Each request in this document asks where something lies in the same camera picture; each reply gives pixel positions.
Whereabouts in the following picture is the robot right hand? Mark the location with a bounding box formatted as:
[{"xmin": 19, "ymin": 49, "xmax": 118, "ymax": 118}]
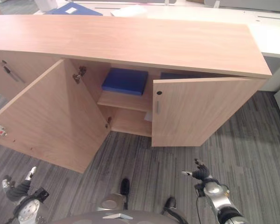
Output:
[{"xmin": 181, "ymin": 158, "xmax": 213, "ymax": 182}]

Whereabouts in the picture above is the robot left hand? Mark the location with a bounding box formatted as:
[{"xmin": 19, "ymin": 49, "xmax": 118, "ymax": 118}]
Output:
[{"xmin": 1, "ymin": 166, "xmax": 38, "ymax": 203}]

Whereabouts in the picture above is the wide open wooden cabinet door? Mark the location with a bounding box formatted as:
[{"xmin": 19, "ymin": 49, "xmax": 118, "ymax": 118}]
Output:
[{"xmin": 0, "ymin": 59, "xmax": 111, "ymax": 175}]

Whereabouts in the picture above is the blue folder lying flat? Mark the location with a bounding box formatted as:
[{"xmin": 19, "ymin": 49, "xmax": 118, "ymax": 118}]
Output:
[{"xmin": 101, "ymin": 67, "xmax": 149, "ymax": 97}]

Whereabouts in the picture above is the light wood office cabinet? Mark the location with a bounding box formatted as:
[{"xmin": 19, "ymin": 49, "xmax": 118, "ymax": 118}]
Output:
[{"xmin": 0, "ymin": 14, "xmax": 273, "ymax": 138}]

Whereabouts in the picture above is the white office desk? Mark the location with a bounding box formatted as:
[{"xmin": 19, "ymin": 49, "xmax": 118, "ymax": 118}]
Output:
[{"xmin": 32, "ymin": 0, "xmax": 280, "ymax": 94}]

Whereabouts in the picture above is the blue folder with white label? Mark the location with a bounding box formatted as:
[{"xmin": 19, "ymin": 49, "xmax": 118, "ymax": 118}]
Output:
[{"xmin": 45, "ymin": 2, "xmax": 104, "ymax": 17}]

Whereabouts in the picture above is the robot right leg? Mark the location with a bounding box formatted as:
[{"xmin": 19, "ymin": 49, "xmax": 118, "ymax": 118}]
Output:
[{"xmin": 160, "ymin": 196, "xmax": 178, "ymax": 217}]

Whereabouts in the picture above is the robot leg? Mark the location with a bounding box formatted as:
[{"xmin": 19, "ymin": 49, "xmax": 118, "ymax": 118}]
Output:
[
  {"xmin": 160, "ymin": 196, "xmax": 178, "ymax": 217},
  {"xmin": 99, "ymin": 178, "xmax": 131, "ymax": 212}
]

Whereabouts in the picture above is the wooden door with round lock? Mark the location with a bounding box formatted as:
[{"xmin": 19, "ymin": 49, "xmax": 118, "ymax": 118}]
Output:
[{"xmin": 151, "ymin": 76, "xmax": 268, "ymax": 148}]

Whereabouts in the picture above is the robot left leg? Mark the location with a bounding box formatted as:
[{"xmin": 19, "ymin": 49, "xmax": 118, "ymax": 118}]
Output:
[{"xmin": 99, "ymin": 178, "xmax": 131, "ymax": 212}]

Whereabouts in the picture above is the white paper sheet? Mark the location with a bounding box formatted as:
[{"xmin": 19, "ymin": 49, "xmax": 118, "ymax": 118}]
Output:
[{"xmin": 110, "ymin": 5, "xmax": 146, "ymax": 18}]

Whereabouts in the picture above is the white box on desk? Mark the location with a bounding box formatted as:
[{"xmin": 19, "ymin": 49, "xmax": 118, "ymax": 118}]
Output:
[{"xmin": 34, "ymin": 0, "xmax": 62, "ymax": 13}]

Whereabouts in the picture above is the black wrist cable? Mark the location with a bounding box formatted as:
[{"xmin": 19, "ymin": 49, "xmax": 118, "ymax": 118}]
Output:
[{"xmin": 194, "ymin": 183, "xmax": 202, "ymax": 199}]

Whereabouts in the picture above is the slanted silver door handle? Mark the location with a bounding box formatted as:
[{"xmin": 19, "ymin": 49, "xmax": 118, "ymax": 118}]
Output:
[{"xmin": 1, "ymin": 60, "xmax": 26, "ymax": 84}]

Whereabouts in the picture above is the wooden door with slanted handle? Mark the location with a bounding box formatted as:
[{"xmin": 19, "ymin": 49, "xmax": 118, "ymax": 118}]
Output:
[{"xmin": 0, "ymin": 49, "xmax": 62, "ymax": 102}]

